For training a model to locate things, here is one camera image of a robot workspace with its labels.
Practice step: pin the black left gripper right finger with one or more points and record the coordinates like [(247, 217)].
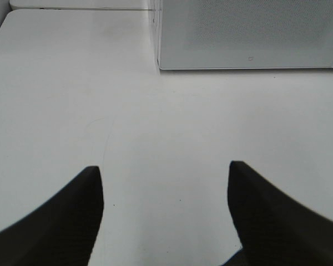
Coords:
[(273, 228)]

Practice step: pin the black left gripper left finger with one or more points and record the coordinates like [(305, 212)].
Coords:
[(63, 230)]

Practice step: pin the white microwave door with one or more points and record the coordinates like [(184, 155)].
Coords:
[(243, 34)]

